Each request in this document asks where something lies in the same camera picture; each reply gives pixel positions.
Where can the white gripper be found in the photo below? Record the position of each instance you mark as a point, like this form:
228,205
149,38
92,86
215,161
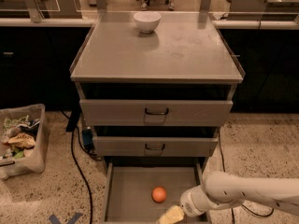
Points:
189,205

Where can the orange fruit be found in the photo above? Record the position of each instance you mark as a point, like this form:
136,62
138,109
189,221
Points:
159,194

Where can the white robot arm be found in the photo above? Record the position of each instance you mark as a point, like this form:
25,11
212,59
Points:
221,190

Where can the bottom grey drawer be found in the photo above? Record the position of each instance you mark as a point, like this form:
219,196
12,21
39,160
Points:
128,191

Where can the grey drawer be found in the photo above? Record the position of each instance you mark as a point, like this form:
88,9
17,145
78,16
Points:
128,191
155,112
154,147

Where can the middle grey drawer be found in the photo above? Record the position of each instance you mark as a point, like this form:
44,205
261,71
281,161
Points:
154,147

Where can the top grey drawer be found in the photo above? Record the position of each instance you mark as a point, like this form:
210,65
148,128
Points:
155,112

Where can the grey metal drawer cabinet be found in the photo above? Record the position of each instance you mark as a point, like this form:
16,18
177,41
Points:
184,58

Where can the blue power box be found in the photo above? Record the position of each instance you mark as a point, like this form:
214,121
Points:
87,138

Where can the crumpled yellow snack bag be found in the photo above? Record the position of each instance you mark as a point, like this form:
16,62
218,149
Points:
23,140

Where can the clear plastic storage bin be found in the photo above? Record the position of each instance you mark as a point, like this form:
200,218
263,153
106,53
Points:
29,119

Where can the white ceramic bowl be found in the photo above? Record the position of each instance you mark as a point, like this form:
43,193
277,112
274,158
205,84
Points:
147,21

